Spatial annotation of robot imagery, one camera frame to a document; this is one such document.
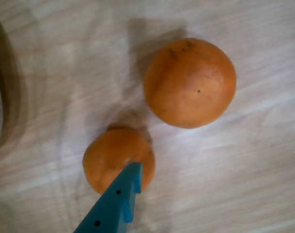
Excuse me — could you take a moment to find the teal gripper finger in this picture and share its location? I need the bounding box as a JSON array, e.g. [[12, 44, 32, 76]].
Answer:
[[73, 162, 143, 233]]

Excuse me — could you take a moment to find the orange fruit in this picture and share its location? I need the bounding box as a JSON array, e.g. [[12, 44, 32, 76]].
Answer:
[[83, 127, 156, 195], [143, 38, 237, 129]]

